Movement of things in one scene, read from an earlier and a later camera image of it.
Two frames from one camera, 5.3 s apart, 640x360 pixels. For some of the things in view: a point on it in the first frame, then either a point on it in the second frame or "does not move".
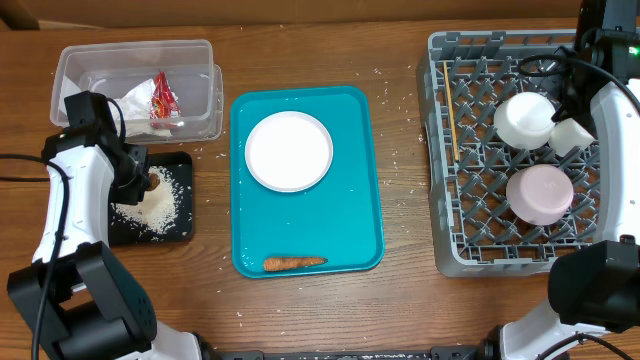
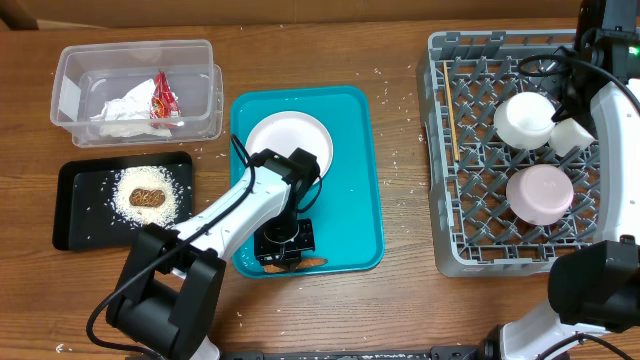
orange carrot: (286, 263) does not move
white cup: (567, 134) does not move
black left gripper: (133, 194) -> (266, 255)
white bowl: (524, 120) does not move
